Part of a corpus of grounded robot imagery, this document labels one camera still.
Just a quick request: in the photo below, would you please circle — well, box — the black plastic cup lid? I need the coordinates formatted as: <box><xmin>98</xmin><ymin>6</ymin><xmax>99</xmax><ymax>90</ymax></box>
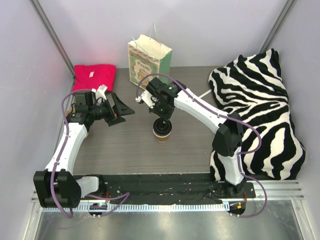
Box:
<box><xmin>153</xmin><ymin>118</ymin><xmax>172</xmax><ymax>135</ymax></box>

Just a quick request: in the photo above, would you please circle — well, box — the brown paper coffee cup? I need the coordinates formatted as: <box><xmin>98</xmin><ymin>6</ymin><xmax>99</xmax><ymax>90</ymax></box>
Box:
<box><xmin>153</xmin><ymin>130</ymin><xmax>171</xmax><ymax>143</ymax></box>

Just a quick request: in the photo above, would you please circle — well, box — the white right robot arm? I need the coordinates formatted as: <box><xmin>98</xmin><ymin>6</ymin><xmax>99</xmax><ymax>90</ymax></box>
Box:
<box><xmin>136</xmin><ymin>77</ymin><xmax>246</xmax><ymax>198</ymax></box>

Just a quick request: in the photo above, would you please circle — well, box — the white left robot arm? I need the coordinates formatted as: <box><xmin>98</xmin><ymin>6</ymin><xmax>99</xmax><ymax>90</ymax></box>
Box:
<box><xmin>33</xmin><ymin>89</ymin><xmax>135</xmax><ymax>209</ymax></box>

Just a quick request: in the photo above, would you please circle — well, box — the printed paper gift bag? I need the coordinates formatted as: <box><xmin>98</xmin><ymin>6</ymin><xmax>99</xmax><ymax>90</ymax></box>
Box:
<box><xmin>128</xmin><ymin>24</ymin><xmax>173</xmax><ymax>89</ymax></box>

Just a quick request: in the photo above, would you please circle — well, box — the zebra striped blanket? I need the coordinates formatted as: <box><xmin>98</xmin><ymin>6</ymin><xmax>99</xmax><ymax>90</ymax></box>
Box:
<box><xmin>208</xmin><ymin>48</ymin><xmax>306</xmax><ymax>180</ymax></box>

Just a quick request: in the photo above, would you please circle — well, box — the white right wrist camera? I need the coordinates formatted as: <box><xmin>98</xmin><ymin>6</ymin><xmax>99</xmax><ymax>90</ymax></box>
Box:
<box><xmin>135</xmin><ymin>90</ymin><xmax>155</xmax><ymax>109</ymax></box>

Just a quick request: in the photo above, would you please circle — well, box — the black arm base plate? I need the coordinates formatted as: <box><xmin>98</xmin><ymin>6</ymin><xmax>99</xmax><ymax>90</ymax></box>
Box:
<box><xmin>92</xmin><ymin>173</ymin><xmax>256</xmax><ymax>205</ymax></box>

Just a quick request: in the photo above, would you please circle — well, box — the aluminium frame rail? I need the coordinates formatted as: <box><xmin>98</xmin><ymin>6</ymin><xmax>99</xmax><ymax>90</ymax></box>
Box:
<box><xmin>31</xmin><ymin>179</ymin><xmax>306</xmax><ymax>213</ymax></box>

